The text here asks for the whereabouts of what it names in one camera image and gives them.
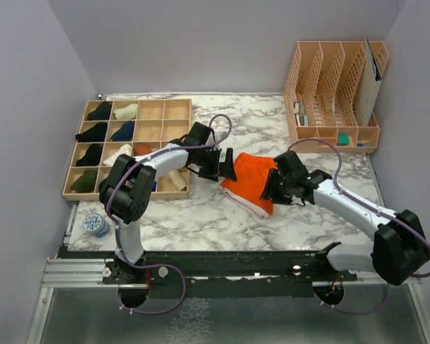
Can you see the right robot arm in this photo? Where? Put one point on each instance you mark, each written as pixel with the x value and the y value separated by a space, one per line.
pixel 397 249

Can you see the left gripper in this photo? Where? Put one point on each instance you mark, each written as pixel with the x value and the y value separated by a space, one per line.
pixel 216 168

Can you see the navy rolled underwear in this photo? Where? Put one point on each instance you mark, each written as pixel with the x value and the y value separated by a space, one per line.
pixel 124 133

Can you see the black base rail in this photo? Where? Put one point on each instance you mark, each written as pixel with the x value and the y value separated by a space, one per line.
pixel 167 271

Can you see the wooden compartment organizer tray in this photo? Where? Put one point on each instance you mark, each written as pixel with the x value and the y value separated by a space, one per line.
pixel 157 123

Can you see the blue white round tin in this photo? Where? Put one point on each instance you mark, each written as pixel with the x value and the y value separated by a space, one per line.
pixel 95 225

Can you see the green object in rack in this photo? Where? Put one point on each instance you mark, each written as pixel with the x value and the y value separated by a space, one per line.
pixel 343 140

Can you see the white rolled underwear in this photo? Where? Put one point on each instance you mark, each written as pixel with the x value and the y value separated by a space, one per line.
pixel 113 150

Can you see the black rolled underwear second row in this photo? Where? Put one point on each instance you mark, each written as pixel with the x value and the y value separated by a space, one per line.
pixel 94 134

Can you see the rust brown underwear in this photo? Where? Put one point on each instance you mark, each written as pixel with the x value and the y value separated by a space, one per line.
pixel 142 149

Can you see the light green rolled underwear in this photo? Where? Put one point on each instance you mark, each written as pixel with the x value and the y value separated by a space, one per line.
pixel 128 112

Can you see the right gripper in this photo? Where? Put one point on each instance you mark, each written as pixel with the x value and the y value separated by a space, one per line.
pixel 270 189

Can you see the white board in rack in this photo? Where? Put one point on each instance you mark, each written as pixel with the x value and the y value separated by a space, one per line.
pixel 369 85

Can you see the black rolled underwear top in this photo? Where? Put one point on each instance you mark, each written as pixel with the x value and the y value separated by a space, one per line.
pixel 101 112

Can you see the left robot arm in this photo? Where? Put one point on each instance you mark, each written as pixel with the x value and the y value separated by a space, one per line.
pixel 126 192

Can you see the bright orange underwear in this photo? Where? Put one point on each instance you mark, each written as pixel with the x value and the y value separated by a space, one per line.
pixel 251 172

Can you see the black rolled underwear third row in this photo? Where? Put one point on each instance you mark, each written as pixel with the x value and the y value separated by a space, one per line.
pixel 91 157

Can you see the dark green rolled underwear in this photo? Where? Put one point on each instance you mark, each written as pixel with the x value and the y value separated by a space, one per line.
pixel 85 183

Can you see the beige rolled underwear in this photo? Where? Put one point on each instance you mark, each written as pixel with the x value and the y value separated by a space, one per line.
pixel 173 181

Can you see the aluminium extrusion rail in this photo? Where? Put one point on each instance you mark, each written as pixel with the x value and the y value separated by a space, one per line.
pixel 96 273

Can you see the pink plastic file rack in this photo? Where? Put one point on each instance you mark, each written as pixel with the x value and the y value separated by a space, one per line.
pixel 319 94

